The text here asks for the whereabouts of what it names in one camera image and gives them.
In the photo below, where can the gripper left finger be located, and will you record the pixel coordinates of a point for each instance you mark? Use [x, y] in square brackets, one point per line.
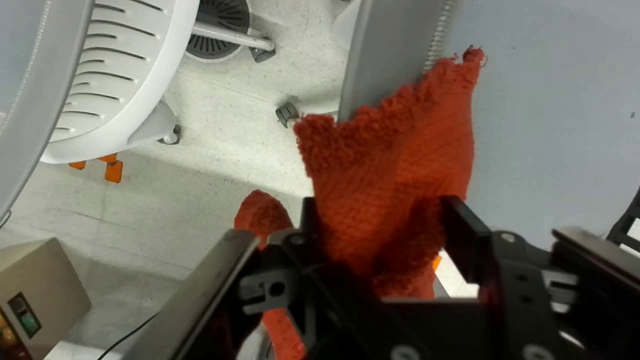
[193, 293]

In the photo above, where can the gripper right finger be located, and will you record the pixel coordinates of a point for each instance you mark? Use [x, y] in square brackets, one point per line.
[466, 232]

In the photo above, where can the orange cloth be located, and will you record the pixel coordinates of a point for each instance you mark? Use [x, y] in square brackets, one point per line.
[393, 167]

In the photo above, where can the beige box with green button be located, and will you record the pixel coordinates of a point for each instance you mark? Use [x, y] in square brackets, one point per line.
[40, 301]

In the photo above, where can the small orange floor marker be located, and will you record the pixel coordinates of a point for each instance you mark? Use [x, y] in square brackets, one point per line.
[78, 165]

